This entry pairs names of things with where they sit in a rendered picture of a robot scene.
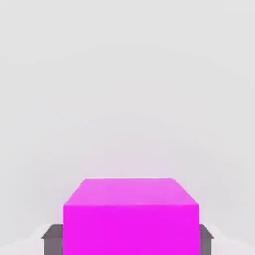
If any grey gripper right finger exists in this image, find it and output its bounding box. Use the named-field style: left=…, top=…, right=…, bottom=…
left=199, top=223, right=250, bottom=255

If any small magenta cube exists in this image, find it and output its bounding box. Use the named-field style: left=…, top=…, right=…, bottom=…
left=63, top=177, right=200, bottom=255

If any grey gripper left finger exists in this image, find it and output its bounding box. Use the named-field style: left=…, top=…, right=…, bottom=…
left=5, top=224, right=64, bottom=255

